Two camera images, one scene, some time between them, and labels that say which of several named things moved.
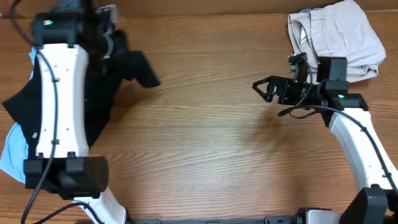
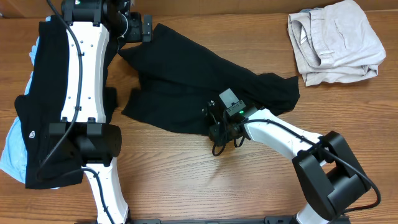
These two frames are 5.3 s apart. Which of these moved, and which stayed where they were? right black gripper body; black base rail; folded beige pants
Moved: right black gripper body
Stayed: black base rail; folded beige pants
